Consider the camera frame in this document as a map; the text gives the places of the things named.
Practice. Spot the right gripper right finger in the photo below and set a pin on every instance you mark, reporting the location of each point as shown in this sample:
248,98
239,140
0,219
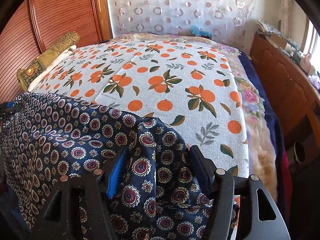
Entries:
259,217

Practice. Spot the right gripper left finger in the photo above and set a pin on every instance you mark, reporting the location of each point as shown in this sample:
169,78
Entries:
60,216

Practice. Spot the navy patterned silk garment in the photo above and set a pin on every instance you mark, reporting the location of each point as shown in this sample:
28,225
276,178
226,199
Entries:
85,171

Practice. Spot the gold embroidered pillow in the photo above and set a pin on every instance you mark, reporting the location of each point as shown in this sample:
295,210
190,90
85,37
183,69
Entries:
29,77

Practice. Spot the floral fleece blanket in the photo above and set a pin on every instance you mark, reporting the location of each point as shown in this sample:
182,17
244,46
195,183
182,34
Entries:
262,152

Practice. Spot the navy blue bed cover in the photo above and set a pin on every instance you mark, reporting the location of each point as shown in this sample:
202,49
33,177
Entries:
284,188

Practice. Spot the wooden louvered wardrobe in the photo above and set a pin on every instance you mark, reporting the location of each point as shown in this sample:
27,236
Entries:
37,24

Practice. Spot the wooden sideboard cabinet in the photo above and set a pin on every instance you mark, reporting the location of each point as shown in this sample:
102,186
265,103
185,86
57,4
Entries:
292,97

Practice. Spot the orange print white sheet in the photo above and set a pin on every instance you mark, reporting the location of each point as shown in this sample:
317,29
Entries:
188,85

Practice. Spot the pink plastic bag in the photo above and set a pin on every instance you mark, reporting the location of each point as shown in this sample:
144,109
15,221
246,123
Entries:
315,81

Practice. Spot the cardboard box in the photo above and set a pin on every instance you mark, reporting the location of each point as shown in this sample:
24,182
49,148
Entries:
279,41

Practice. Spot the wooden framed window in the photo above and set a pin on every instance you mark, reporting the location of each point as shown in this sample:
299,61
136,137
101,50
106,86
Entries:
310,43

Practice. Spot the stack of folded cloths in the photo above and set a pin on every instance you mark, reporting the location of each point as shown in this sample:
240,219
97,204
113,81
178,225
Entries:
267,29

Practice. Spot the blue toy on stool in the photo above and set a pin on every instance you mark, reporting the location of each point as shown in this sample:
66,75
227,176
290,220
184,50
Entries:
197,32

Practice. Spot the white side curtain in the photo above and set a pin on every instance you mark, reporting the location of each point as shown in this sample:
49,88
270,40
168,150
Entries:
284,12

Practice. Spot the circle patterned sheer curtain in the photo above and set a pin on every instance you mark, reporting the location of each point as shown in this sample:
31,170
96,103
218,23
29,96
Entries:
224,20

